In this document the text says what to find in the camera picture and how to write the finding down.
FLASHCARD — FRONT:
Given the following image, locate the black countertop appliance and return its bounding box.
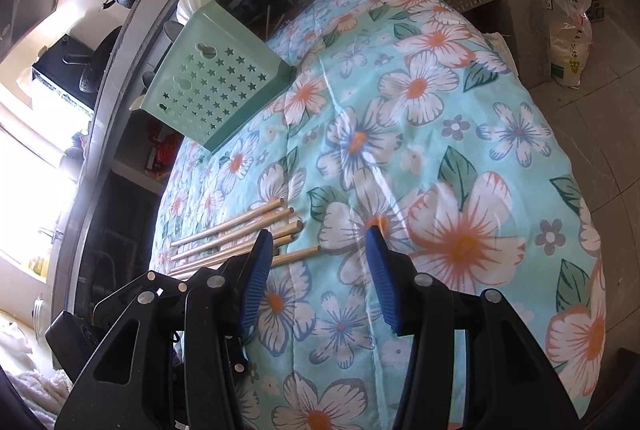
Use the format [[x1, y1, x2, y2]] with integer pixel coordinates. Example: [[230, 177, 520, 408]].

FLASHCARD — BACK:
[[31, 35, 96, 116]]

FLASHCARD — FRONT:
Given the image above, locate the bundle of wooden chopsticks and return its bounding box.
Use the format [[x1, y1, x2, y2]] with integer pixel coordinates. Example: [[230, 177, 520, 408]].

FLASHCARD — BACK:
[[167, 197, 322, 281]]

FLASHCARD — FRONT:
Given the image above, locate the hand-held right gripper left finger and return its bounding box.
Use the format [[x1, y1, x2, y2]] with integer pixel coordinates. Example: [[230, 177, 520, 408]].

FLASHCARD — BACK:
[[55, 230, 276, 430]]

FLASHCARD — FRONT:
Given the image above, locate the white fluffy rug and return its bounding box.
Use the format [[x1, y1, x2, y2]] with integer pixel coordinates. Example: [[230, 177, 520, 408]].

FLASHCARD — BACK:
[[0, 310, 71, 430]]

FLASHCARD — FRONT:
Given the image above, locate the floral turquoise blanket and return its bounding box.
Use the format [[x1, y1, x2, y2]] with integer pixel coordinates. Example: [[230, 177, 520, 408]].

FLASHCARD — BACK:
[[150, 0, 608, 430]]

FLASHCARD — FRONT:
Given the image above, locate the green star-perforated utensil holder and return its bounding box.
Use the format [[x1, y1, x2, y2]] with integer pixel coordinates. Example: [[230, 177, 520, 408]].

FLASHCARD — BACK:
[[130, 3, 298, 155]]

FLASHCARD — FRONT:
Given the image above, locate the rice bag in plastic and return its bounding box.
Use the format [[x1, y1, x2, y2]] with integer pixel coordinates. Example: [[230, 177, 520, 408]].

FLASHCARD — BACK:
[[537, 0, 601, 88]]

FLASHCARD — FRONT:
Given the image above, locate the black wok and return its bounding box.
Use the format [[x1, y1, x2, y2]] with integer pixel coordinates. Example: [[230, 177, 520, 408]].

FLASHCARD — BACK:
[[62, 28, 123, 94]]

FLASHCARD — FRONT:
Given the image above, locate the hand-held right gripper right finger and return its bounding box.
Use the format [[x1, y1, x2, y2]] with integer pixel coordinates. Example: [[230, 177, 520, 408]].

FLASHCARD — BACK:
[[364, 226, 583, 430]]

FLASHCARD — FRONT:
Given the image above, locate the red snack packet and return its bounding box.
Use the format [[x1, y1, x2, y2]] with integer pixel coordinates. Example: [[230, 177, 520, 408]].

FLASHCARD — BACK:
[[145, 120, 183, 176]]

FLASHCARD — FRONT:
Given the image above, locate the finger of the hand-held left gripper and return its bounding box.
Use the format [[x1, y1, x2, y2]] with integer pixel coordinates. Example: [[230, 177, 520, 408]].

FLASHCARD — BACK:
[[92, 270, 193, 326]]

